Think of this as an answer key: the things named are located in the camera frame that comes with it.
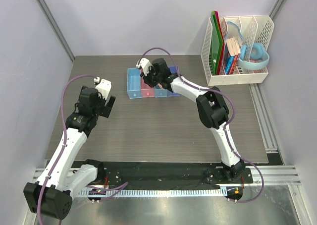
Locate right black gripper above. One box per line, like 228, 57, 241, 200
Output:
140, 66, 161, 89

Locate pink drawer box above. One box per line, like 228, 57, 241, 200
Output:
141, 78, 155, 98

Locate light blue drawer box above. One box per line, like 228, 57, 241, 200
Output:
127, 68, 142, 99

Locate purple drawer box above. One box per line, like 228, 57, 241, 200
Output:
167, 65, 180, 97

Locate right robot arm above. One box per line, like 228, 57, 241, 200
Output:
136, 58, 245, 183

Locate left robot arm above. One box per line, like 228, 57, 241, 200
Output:
23, 80, 115, 220

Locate green folder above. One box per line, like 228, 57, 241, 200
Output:
209, 10, 221, 75

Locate books stack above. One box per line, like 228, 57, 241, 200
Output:
224, 37, 240, 75

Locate white file organizer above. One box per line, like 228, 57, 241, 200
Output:
201, 15, 274, 86

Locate red folder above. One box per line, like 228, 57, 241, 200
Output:
215, 11, 225, 75

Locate blue headphones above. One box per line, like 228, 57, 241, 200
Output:
237, 43, 270, 70

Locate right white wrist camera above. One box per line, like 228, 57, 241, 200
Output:
136, 58, 152, 76

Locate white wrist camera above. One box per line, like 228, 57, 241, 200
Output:
94, 77, 112, 100
136, 58, 152, 76

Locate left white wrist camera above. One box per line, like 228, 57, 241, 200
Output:
94, 77, 112, 100

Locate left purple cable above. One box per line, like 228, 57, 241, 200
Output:
37, 74, 129, 225

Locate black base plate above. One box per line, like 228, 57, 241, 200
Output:
89, 162, 254, 190

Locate white cable duct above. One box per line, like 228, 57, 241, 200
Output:
77, 187, 227, 200

